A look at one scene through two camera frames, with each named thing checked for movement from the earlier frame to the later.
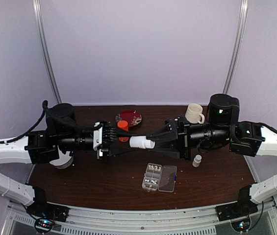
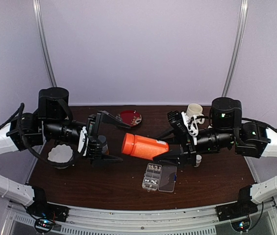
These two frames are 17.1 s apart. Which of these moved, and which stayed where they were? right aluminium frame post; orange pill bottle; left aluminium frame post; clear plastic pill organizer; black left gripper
Moved: orange pill bottle; black left gripper
Stayed: left aluminium frame post; right aluminium frame post; clear plastic pill organizer
